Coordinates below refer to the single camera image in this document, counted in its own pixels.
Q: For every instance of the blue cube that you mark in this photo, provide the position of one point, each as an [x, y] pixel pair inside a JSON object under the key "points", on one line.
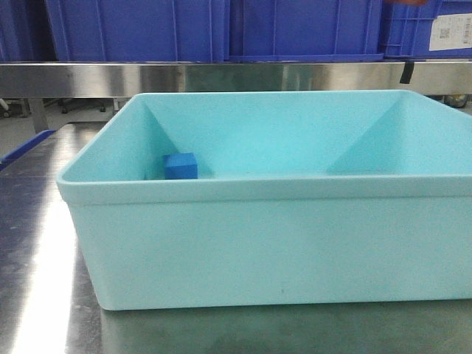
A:
{"points": [[180, 166]]}

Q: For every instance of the light blue plastic tub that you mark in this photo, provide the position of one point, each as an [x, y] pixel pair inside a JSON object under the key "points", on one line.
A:
{"points": [[301, 197]]}

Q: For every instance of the blue crate middle top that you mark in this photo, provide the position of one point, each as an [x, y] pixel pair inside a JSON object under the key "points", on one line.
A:
{"points": [[304, 31]]}

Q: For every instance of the blue crate left top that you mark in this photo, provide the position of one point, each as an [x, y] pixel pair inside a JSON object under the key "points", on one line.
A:
{"points": [[114, 31]]}

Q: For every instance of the blue crate with label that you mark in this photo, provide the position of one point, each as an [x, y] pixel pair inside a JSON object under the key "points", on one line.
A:
{"points": [[434, 30]]}

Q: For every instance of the black strap tag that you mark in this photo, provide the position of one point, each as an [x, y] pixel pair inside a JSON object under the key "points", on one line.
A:
{"points": [[407, 73]]}

